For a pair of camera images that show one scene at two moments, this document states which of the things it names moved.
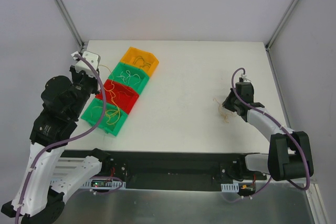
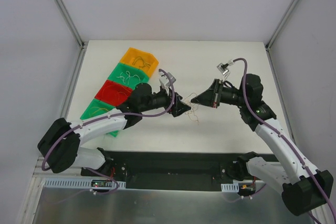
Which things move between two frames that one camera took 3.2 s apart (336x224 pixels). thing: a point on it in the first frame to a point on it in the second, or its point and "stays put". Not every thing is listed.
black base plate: [159, 169] stays put
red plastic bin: [123, 98] stays put
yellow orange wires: [224, 115] to [193, 106]
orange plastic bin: [144, 62] stays put
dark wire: [145, 63] stays put
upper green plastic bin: [129, 77] stays put
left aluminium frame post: [73, 29] stays put
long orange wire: [111, 92] to [118, 93]
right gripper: [231, 102] to [216, 94]
